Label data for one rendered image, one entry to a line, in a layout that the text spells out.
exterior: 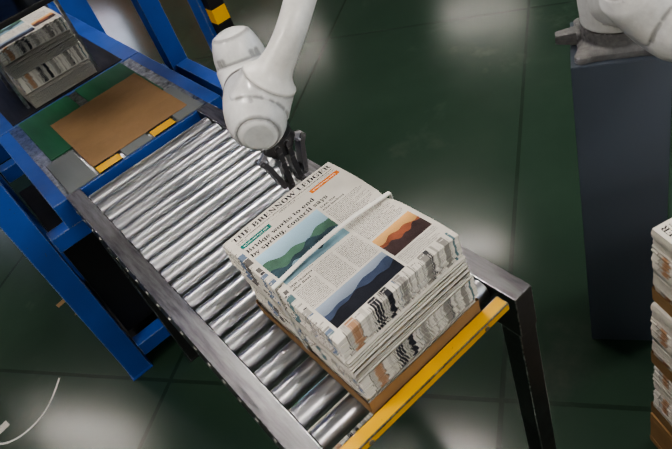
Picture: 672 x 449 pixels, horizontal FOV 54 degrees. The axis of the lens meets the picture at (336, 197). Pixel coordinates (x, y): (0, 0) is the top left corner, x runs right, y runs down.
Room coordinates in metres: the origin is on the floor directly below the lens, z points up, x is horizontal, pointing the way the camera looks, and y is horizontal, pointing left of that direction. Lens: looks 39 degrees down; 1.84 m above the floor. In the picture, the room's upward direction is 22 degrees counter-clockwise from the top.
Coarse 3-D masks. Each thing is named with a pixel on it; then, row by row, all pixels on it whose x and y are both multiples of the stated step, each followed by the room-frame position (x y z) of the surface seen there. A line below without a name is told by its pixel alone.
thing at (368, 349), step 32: (384, 224) 0.88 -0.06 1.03; (416, 224) 0.85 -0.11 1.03; (352, 256) 0.84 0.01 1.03; (384, 256) 0.80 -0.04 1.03; (416, 256) 0.78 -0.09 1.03; (448, 256) 0.78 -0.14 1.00; (320, 288) 0.79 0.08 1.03; (352, 288) 0.76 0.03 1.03; (384, 288) 0.74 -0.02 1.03; (416, 288) 0.74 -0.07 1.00; (448, 288) 0.76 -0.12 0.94; (320, 320) 0.73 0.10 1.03; (352, 320) 0.70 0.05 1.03; (384, 320) 0.71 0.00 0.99; (416, 320) 0.73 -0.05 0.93; (448, 320) 0.75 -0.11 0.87; (320, 352) 0.79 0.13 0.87; (352, 352) 0.68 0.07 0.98; (384, 352) 0.70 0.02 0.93; (416, 352) 0.72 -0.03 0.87; (352, 384) 0.71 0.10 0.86; (384, 384) 0.68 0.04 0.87
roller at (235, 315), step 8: (248, 296) 1.08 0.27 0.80; (240, 304) 1.06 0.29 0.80; (248, 304) 1.06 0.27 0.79; (256, 304) 1.06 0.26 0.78; (224, 312) 1.06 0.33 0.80; (232, 312) 1.05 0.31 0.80; (240, 312) 1.05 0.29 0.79; (248, 312) 1.05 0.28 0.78; (216, 320) 1.05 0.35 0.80; (224, 320) 1.04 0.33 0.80; (232, 320) 1.04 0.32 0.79; (240, 320) 1.04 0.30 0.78; (216, 328) 1.03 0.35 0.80; (224, 328) 1.02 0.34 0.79; (232, 328) 1.03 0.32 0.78; (224, 336) 1.02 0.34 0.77
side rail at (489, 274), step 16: (208, 112) 1.95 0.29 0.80; (224, 128) 1.83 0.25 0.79; (480, 256) 0.93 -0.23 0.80; (480, 272) 0.89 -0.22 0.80; (496, 272) 0.87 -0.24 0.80; (496, 288) 0.84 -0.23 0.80; (512, 288) 0.82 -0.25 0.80; (528, 288) 0.81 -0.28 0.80; (512, 304) 0.80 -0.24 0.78; (528, 304) 0.81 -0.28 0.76; (512, 320) 0.81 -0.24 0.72; (528, 320) 0.80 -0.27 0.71
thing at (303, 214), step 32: (288, 192) 1.08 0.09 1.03; (320, 192) 1.04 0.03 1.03; (352, 192) 1.00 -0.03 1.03; (256, 224) 1.02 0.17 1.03; (288, 224) 0.98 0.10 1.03; (320, 224) 0.95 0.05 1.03; (256, 256) 0.93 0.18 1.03; (288, 256) 0.90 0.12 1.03; (256, 288) 0.95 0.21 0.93; (288, 320) 0.87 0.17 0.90
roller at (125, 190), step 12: (204, 132) 1.84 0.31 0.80; (216, 132) 1.84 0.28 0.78; (192, 144) 1.81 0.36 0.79; (168, 156) 1.79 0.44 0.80; (180, 156) 1.78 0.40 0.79; (156, 168) 1.76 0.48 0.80; (132, 180) 1.73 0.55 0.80; (144, 180) 1.73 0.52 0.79; (120, 192) 1.70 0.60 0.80; (96, 204) 1.69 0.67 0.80; (108, 204) 1.67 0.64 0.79
